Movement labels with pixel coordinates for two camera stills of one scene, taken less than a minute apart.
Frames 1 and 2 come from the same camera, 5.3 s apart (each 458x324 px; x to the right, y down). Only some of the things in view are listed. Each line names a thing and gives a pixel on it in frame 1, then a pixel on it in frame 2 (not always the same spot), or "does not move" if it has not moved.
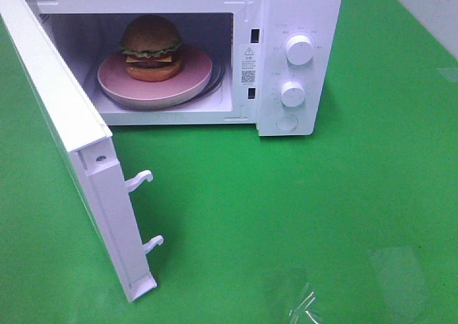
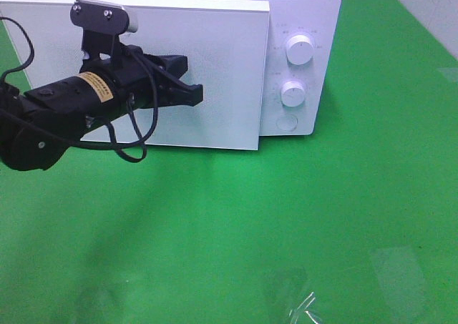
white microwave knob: x=299 y=49 does not move
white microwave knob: x=293 y=94 does not move
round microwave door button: x=286 y=122 does not move
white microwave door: x=80 y=140 to x=225 y=41
